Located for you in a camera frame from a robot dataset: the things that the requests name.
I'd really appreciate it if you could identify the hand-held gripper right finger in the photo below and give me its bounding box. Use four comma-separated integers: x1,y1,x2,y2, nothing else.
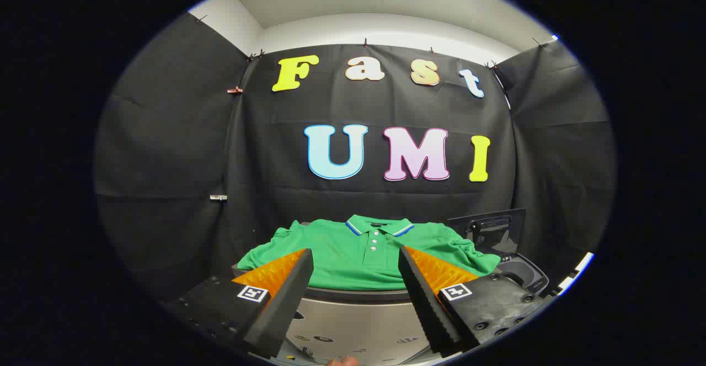
398,246,545,354

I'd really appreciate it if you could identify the green polo shirt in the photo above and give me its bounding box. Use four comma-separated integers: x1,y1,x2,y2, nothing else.
237,214,501,292

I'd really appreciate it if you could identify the white printed panel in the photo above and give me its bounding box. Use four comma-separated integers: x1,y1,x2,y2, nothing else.
556,252,595,296

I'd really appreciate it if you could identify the dark grey washing machine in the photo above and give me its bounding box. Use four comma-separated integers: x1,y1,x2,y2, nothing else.
495,253,550,296

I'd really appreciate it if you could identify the black backdrop cloth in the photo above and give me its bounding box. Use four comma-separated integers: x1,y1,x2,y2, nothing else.
94,13,616,303

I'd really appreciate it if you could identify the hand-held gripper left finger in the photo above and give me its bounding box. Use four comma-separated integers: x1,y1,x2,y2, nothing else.
164,248,314,359

